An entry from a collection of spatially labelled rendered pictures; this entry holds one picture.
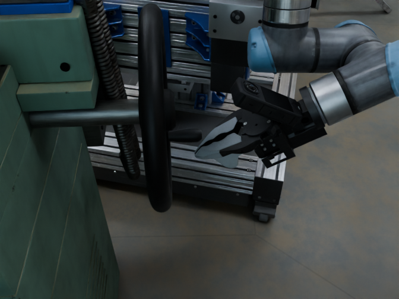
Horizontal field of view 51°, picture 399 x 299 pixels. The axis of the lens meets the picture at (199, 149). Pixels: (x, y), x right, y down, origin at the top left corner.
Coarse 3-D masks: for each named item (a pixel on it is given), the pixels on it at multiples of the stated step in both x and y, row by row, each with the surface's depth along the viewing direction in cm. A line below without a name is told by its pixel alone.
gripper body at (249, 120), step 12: (300, 108) 65; (312, 108) 62; (240, 120) 68; (252, 120) 66; (264, 120) 65; (300, 120) 65; (312, 120) 66; (252, 132) 64; (276, 132) 65; (288, 132) 67; (300, 132) 67; (312, 132) 67; (324, 132) 67; (264, 144) 67; (276, 144) 67; (288, 144) 66; (300, 144) 68; (264, 156) 69; (288, 156) 68
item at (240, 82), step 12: (240, 84) 61; (252, 84) 62; (240, 96) 60; (252, 96) 60; (264, 96) 62; (276, 96) 64; (252, 108) 61; (264, 108) 61; (276, 108) 61; (288, 108) 63; (276, 120) 63; (288, 120) 63
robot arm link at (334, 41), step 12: (348, 24) 70; (360, 24) 70; (324, 36) 67; (336, 36) 67; (348, 36) 67; (360, 36) 66; (372, 36) 66; (324, 48) 67; (336, 48) 67; (348, 48) 66; (324, 60) 67; (336, 60) 67; (324, 72) 70
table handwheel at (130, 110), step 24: (144, 24) 48; (144, 48) 46; (144, 72) 45; (144, 96) 45; (168, 96) 57; (48, 120) 57; (72, 120) 57; (96, 120) 58; (120, 120) 58; (144, 120) 46; (168, 120) 57; (144, 144) 46; (168, 144) 71; (144, 168) 49; (168, 168) 49; (168, 192) 51
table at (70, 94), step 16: (0, 80) 49; (16, 80) 53; (96, 80) 57; (0, 96) 48; (16, 96) 53; (32, 96) 53; (48, 96) 53; (64, 96) 53; (80, 96) 53; (96, 96) 56; (0, 112) 48; (16, 112) 52; (0, 128) 48; (0, 144) 47; (0, 160) 47
